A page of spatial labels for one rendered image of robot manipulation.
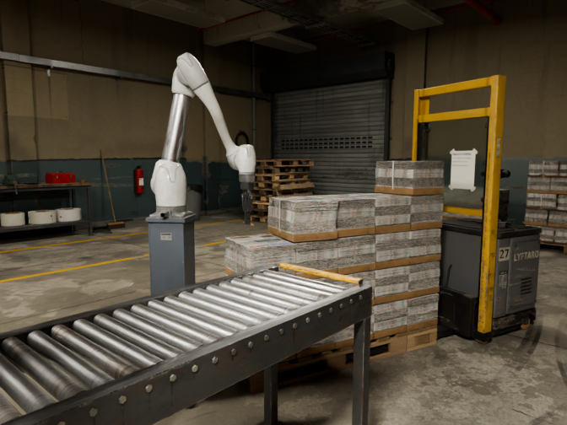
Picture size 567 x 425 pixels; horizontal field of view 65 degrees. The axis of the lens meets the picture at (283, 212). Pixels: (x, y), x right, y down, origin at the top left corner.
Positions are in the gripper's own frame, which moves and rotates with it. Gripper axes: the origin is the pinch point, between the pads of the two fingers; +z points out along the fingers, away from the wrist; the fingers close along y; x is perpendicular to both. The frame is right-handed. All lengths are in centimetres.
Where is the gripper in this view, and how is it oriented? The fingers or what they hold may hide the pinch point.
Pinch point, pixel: (247, 217)
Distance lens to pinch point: 255.9
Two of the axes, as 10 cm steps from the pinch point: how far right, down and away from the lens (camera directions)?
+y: -4.8, -1.0, 8.7
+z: 0.0, 9.9, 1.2
